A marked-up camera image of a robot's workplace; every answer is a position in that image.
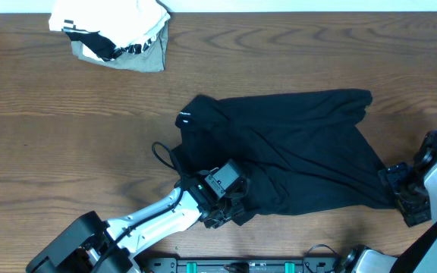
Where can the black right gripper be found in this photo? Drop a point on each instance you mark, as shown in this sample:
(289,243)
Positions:
(414,213)

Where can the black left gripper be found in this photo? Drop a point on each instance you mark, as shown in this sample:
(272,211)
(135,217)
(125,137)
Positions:
(227,212)

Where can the black t-shirt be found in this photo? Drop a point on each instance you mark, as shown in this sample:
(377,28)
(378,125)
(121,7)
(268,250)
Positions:
(302,152)

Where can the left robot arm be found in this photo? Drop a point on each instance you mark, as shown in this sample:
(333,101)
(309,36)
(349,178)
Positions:
(90,244)

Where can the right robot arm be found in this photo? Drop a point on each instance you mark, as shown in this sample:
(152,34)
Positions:
(421,256)

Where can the grey-beige folded garment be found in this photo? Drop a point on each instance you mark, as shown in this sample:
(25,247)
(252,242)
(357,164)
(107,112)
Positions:
(150,61)

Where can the black and white garment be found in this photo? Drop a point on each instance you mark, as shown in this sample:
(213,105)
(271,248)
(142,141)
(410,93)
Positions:
(102,47)

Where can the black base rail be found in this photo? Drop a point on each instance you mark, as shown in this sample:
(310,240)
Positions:
(321,264)

